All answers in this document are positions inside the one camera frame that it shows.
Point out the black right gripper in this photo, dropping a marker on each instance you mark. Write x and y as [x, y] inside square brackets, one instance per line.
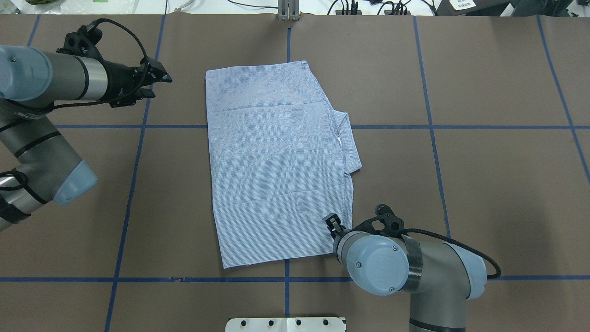
[333, 224]

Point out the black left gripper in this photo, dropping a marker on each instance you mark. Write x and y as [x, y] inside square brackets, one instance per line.
[120, 78]

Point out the blue striped button shirt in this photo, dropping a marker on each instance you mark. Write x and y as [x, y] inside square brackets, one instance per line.
[281, 159]

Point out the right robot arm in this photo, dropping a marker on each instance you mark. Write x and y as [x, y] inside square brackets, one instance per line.
[440, 274]

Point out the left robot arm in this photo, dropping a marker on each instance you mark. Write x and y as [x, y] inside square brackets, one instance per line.
[32, 83]

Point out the green cloth bundle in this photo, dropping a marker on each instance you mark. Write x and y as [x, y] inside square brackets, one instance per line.
[40, 2]

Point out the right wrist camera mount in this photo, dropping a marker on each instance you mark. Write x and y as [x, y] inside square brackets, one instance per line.
[385, 223]

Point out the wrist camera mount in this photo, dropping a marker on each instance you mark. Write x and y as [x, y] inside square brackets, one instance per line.
[82, 42]
[385, 223]

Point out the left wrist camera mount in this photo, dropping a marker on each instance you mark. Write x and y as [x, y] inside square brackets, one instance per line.
[82, 42]

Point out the grey clamp bracket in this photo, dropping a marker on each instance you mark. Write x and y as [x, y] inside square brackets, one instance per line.
[288, 10]

